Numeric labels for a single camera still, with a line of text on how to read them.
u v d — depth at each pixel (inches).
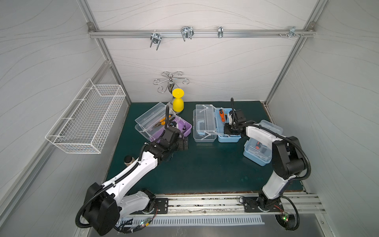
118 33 30.8
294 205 28.1
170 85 37.7
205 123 43.4
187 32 30.2
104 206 15.0
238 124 29.7
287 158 18.9
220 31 30.8
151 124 36.6
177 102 37.7
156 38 31.3
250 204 29.0
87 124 27.1
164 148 23.3
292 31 30.1
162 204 29.0
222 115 39.9
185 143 28.6
